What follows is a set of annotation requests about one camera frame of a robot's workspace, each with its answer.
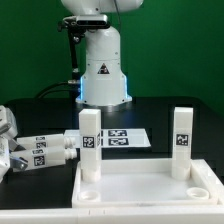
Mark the white desk tabletop tray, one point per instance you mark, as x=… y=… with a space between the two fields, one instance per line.
x=148 y=182

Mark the white marker sheet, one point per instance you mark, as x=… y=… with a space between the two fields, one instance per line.
x=124 y=138

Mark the white L-shaped fence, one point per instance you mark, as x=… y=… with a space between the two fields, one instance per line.
x=199 y=214

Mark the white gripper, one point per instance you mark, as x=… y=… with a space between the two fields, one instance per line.
x=8 y=130

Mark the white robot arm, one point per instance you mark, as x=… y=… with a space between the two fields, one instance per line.
x=103 y=85

